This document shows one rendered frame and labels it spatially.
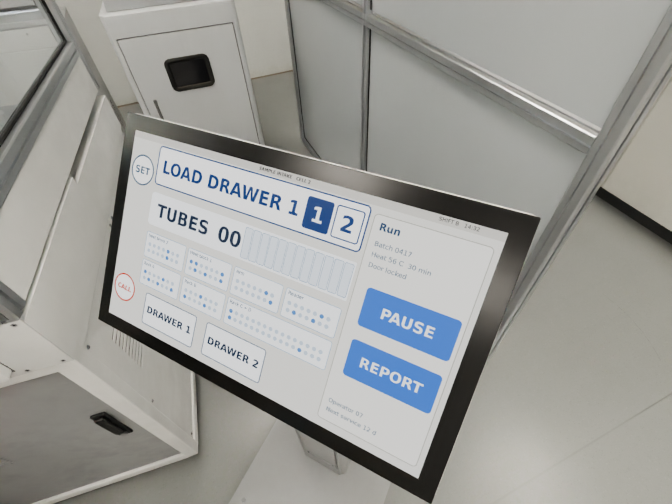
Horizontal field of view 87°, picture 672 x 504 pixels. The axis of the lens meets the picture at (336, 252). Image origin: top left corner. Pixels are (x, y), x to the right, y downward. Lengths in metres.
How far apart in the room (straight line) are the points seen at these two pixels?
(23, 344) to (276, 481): 0.90
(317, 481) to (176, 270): 1.03
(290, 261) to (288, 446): 1.08
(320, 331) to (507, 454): 1.21
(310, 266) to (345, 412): 0.17
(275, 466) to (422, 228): 1.18
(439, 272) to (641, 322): 1.76
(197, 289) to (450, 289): 0.31
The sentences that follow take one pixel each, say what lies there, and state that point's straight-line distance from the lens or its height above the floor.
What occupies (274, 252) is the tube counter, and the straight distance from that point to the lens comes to 0.41.
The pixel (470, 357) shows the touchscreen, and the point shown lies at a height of 1.09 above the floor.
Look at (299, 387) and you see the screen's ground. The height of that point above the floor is 1.00.
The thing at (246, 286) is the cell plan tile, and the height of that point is 1.07.
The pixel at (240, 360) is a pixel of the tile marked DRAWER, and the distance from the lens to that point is 0.48.
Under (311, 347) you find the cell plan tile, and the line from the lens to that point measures 0.42.
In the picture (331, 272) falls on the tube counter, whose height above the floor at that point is 1.11.
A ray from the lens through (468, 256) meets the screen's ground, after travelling 0.35.
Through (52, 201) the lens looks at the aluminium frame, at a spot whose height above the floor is 0.96.
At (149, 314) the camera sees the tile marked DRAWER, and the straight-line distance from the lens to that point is 0.56.
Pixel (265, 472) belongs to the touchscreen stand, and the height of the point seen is 0.04.
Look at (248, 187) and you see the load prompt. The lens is 0.43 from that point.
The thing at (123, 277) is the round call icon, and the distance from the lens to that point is 0.59.
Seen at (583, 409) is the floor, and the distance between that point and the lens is 1.72.
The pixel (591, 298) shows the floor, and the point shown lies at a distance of 2.05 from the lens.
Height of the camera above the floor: 1.41
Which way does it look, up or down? 48 degrees down
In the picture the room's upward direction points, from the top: 3 degrees counter-clockwise
